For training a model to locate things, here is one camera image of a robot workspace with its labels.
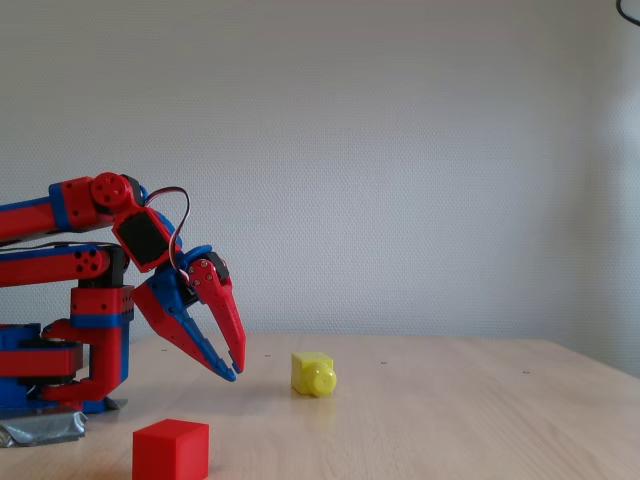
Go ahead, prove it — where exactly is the red cube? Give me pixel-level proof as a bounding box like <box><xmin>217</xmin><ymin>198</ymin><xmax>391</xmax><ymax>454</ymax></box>
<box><xmin>132</xmin><ymin>418</ymin><xmax>210</xmax><ymax>480</ymax></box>

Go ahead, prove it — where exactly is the yellow block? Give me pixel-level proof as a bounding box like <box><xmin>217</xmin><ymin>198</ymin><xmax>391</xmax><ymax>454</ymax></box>
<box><xmin>290</xmin><ymin>351</ymin><xmax>338</xmax><ymax>399</ymax></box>

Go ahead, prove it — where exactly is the wrist servo cable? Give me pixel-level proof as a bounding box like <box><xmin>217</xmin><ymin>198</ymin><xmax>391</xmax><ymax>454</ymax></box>
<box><xmin>143</xmin><ymin>186</ymin><xmax>193</xmax><ymax>275</ymax></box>

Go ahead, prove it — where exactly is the black hanging cable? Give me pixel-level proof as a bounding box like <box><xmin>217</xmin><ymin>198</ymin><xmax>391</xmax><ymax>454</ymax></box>
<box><xmin>615</xmin><ymin>0</ymin><xmax>640</xmax><ymax>28</ymax></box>

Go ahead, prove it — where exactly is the grey duct tape patch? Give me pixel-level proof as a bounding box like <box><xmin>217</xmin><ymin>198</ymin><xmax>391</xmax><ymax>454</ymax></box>
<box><xmin>0</xmin><ymin>397</ymin><xmax>129</xmax><ymax>449</ymax></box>

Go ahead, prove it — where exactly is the upper arm servo cable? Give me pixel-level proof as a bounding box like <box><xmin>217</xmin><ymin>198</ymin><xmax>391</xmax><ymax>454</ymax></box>
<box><xmin>0</xmin><ymin>241</ymin><xmax>117</xmax><ymax>251</ymax></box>

